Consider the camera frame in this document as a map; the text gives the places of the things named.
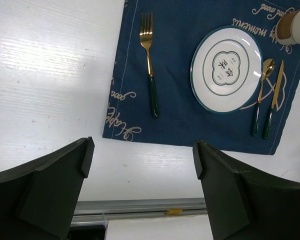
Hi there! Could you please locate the dark blue cloth placemat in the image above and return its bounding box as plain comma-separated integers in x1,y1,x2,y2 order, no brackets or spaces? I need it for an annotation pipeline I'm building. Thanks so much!
103,0,300,155

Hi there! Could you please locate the metal cup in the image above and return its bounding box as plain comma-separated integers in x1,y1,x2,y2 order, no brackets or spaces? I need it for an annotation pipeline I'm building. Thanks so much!
275,10,300,45

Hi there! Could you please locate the white round plate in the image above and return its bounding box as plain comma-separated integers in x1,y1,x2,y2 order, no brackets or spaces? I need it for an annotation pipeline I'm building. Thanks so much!
190,25,263,114

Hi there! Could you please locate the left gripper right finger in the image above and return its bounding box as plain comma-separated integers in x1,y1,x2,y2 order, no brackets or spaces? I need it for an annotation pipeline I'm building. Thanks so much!
192,141,300,240

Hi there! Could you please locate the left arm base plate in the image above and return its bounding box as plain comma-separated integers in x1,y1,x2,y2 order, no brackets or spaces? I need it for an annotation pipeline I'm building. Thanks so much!
66,225,107,240

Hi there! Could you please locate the aluminium frame rail front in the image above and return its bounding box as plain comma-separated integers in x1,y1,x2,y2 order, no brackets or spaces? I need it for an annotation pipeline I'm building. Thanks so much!
70,197,207,228

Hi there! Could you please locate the gold spoon green handle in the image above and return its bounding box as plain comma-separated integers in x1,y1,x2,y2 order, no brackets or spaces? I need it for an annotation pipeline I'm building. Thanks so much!
251,58,276,137

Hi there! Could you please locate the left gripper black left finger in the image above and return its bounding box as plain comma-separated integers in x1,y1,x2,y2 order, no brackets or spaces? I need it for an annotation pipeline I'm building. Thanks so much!
0,137,95,240

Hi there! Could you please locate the gold fork green handle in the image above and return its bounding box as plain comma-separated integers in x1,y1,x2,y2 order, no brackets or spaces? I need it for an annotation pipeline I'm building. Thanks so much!
139,13,160,119

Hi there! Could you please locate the gold knife green handle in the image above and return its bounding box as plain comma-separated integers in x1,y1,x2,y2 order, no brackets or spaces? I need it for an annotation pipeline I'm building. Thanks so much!
262,60,284,140

